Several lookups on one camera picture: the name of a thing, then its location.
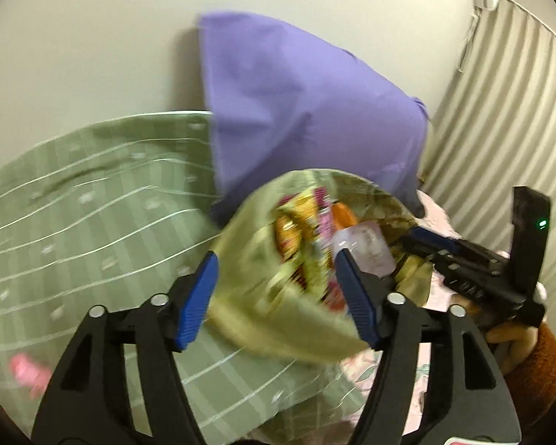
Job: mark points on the pink caterpillar toy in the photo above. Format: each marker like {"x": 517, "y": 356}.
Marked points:
{"x": 28, "y": 373}

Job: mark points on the green checked tablecloth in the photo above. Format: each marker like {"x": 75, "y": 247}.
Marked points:
{"x": 97, "y": 194}

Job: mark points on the person's right hand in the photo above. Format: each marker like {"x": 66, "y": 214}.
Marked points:
{"x": 509, "y": 340}

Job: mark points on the striped curtain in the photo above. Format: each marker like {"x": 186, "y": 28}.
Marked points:
{"x": 505, "y": 125}

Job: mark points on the pink white wrapper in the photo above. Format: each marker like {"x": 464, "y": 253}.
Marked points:
{"x": 326, "y": 222}

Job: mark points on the small pink bottle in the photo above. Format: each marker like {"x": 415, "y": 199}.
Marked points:
{"x": 366, "y": 245}

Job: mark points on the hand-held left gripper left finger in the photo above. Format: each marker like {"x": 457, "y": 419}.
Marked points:
{"x": 197, "y": 301}

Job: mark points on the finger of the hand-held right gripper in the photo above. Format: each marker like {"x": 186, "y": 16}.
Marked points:
{"x": 472, "y": 278}
{"x": 435, "y": 237}

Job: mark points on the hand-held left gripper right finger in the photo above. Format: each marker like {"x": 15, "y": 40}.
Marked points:
{"x": 356, "y": 296}

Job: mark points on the purple pillow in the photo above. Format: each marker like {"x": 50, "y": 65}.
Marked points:
{"x": 306, "y": 102}

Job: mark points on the person's right forearm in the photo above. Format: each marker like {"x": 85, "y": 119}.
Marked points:
{"x": 542, "y": 371}

